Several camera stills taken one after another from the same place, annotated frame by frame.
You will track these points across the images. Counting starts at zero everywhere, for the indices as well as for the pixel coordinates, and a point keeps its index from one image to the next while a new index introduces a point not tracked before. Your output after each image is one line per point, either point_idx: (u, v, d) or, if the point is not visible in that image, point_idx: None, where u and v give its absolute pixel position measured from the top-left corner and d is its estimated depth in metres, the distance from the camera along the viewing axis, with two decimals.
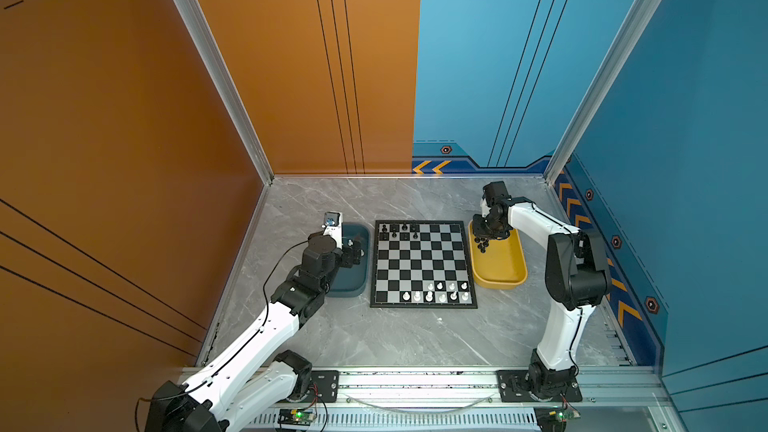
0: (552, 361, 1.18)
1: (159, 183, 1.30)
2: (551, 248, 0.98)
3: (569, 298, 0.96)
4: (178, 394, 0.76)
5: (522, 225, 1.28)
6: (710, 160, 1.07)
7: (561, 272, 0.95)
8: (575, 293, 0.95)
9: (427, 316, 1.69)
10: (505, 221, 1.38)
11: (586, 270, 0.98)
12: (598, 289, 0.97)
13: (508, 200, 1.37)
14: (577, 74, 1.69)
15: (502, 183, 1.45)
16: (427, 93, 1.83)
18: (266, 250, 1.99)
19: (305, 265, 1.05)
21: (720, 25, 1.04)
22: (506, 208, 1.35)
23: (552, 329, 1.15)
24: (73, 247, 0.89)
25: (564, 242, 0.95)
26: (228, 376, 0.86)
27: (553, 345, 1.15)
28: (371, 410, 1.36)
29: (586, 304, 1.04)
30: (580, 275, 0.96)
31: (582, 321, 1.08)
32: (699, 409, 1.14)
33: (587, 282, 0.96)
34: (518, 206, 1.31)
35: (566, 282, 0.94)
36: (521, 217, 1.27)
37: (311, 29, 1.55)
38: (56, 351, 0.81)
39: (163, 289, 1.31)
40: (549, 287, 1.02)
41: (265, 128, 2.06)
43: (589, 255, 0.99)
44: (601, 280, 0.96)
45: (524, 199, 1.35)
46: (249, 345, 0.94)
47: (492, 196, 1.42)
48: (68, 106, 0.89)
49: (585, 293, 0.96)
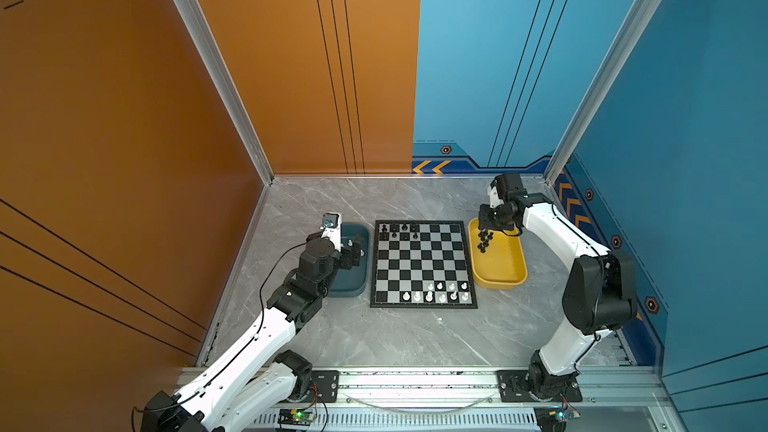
0: (555, 368, 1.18)
1: (159, 184, 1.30)
2: (576, 272, 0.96)
3: (592, 323, 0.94)
4: (170, 404, 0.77)
5: (541, 230, 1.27)
6: (710, 159, 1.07)
7: (586, 299, 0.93)
8: (598, 319, 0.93)
9: (427, 316, 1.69)
10: (519, 218, 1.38)
11: (611, 296, 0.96)
12: (623, 315, 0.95)
13: (522, 196, 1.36)
14: (577, 73, 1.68)
15: (516, 174, 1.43)
16: (426, 94, 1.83)
18: (266, 250, 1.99)
19: (302, 270, 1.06)
21: (719, 25, 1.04)
22: (521, 206, 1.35)
23: (561, 342, 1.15)
24: (74, 247, 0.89)
25: (592, 268, 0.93)
26: (220, 387, 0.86)
27: (559, 355, 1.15)
28: (370, 410, 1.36)
29: (604, 329, 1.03)
30: (605, 301, 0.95)
31: (595, 342, 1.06)
32: (699, 409, 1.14)
33: (612, 308, 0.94)
34: (536, 207, 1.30)
35: (591, 307, 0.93)
36: (540, 221, 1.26)
37: (311, 29, 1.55)
38: (54, 352, 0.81)
39: (163, 289, 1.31)
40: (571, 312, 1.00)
41: (264, 128, 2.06)
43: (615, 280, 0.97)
44: (626, 305, 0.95)
45: (541, 198, 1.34)
46: (243, 353, 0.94)
47: (506, 191, 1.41)
48: (67, 106, 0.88)
49: (608, 319, 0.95)
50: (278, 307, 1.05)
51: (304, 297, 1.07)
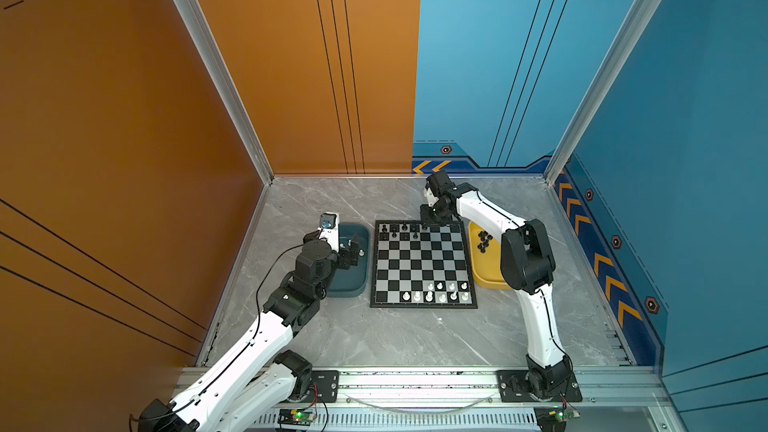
0: (544, 357, 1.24)
1: (159, 184, 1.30)
2: (504, 244, 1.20)
3: (525, 283, 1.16)
4: (165, 413, 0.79)
5: (472, 214, 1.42)
6: (710, 159, 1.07)
7: (515, 262, 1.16)
8: (529, 278, 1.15)
9: (427, 316, 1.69)
10: (453, 209, 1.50)
11: (534, 257, 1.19)
12: (546, 267, 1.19)
13: (452, 189, 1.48)
14: (577, 73, 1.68)
15: (444, 172, 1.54)
16: (426, 94, 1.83)
18: (266, 250, 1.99)
19: (298, 273, 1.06)
21: (718, 26, 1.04)
22: (453, 198, 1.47)
23: (532, 326, 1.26)
24: (74, 247, 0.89)
25: (516, 240, 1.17)
26: (216, 394, 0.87)
27: (537, 338, 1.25)
28: (371, 409, 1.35)
29: (544, 285, 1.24)
30: (530, 261, 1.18)
31: (546, 302, 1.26)
32: (699, 409, 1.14)
33: (536, 265, 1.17)
34: (463, 197, 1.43)
35: (521, 269, 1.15)
36: (470, 208, 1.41)
37: (312, 28, 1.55)
38: (52, 351, 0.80)
39: (163, 288, 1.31)
40: (508, 278, 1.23)
41: (265, 128, 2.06)
43: (536, 245, 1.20)
44: (545, 260, 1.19)
45: (467, 186, 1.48)
46: (239, 358, 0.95)
47: (437, 186, 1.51)
48: (66, 105, 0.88)
49: (537, 275, 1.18)
50: (275, 311, 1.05)
51: (300, 300, 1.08)
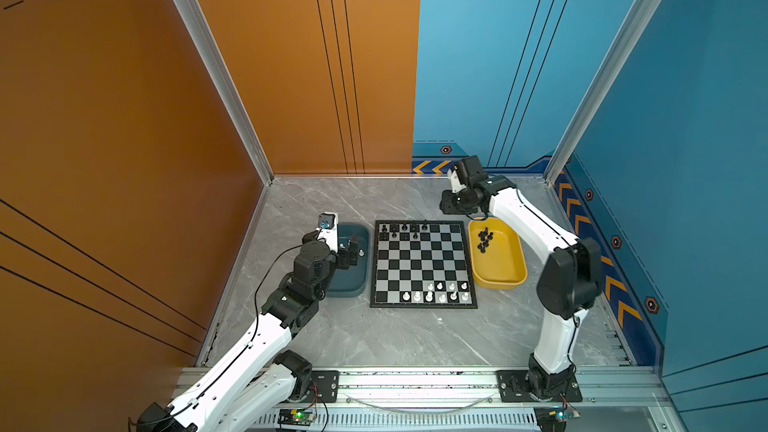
0: (552, 365, 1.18)
1: (159, 184, 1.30)
2: (549, 266, 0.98)
3: (567, 308, 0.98)
4: (163, 416, 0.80)
5: (509, 217, 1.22)
6: (710, 160, 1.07)
7: (563, 288, 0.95)
8: (573, 304, 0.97)
9: (427, 316, 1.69)
10: (482, 205, 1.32)
11: (579, 278, 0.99)
12: (591, 293, 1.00)
13: (486, 182, 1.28)
14: (578, 73, 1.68)
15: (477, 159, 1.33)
16: (426, 94, 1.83)
18: (266, 250, 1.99)
19: (297, 274, 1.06)
21: (718, 26, 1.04)
22: (486, 193, 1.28)
23: (550, 336, 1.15)
24: (74, 248, 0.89)
25: (566, 261, 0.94)
26: (214, 397, 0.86)
27: (552, 350, 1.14)
28: (370, 410, 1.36)
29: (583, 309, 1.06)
30: (579, 287, 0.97)
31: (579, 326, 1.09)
32: (699, 409, 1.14)
33: (584, 291, 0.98)
34: (501, 196, 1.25)
35: (567, 295, 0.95)
36: (509, 211, 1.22)
37: (312, 28, 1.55)
38: (53, 352, 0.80)
39: (163, 289, 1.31)
40: (548, 302, 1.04)
41: (265, 128, 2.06)
43: (584, 265, 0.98)
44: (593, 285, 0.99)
45: (504, 184, 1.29)
46: (237, 361, 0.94)
47: (469, 176, 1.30)
48: (65, 105, 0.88)
49: (581, 300, 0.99)
50: (274, 312, 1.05)
51: (300, 301, 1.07)
